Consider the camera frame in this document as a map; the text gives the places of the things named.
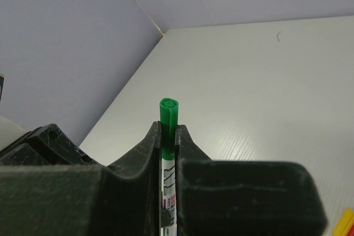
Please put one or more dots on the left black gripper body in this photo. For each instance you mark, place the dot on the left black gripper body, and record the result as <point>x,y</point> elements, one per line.
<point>47,145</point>

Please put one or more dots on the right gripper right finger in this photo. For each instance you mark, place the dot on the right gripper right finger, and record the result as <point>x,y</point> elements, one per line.
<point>220,197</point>

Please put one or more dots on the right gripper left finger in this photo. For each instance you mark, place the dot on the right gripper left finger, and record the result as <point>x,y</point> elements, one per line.
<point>122,198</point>

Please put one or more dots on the green end white pen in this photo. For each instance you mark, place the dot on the green end white pen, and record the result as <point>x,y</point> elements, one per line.
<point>169,196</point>

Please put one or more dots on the dark green pen cap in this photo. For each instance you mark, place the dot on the dark green pen cap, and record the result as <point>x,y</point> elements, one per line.
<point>169,109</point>

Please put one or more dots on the yellow pen cap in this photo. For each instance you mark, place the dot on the yellow pen cap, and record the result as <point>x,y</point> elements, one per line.
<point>345,225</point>

